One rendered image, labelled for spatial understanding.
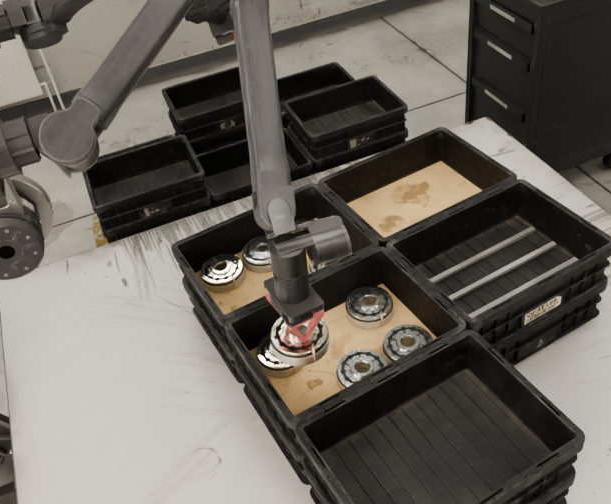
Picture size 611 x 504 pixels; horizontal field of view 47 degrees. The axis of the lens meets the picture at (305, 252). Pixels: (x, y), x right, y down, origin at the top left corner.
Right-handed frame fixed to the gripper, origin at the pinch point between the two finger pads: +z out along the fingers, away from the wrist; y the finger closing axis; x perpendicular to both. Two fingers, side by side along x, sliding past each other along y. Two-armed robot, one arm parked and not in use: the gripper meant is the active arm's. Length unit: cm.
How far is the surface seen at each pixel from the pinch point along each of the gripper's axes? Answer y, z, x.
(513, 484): -37.6, 11.5, -17.4
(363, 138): 115, 54, -84
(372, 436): -12.6, 22.5, -6.9
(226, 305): 34.7, 23.4, 2.7
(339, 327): 14.2, 22.5, -15.5
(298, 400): 2.1, 22.8, 1.0
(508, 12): 114, 22, -147
